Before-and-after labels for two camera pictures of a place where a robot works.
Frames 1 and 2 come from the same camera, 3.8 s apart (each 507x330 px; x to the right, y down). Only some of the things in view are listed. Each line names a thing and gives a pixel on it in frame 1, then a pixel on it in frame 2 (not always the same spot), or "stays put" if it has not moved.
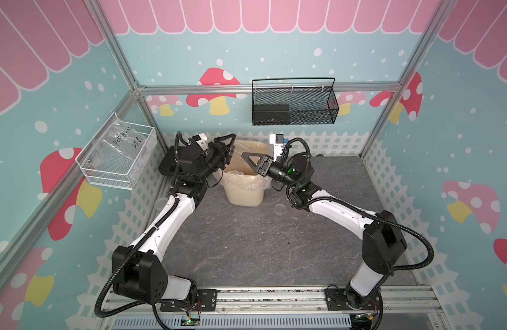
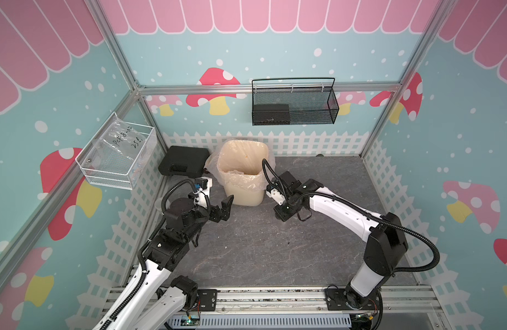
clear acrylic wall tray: [119, 155] stays put
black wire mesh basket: [293, 101] stays put
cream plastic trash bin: [242, 185] stays put
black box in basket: [270, 114] stays put
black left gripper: [223, 152] to [225, 210]
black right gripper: [266, 159] to [279, 215]
